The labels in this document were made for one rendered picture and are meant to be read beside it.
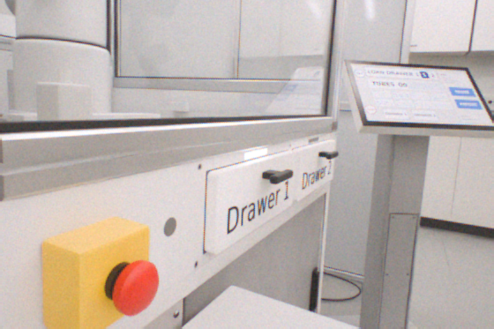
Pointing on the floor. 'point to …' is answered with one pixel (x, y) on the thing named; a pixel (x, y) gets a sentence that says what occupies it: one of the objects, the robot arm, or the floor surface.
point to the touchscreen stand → (392, 233)
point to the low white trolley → (258, 314)
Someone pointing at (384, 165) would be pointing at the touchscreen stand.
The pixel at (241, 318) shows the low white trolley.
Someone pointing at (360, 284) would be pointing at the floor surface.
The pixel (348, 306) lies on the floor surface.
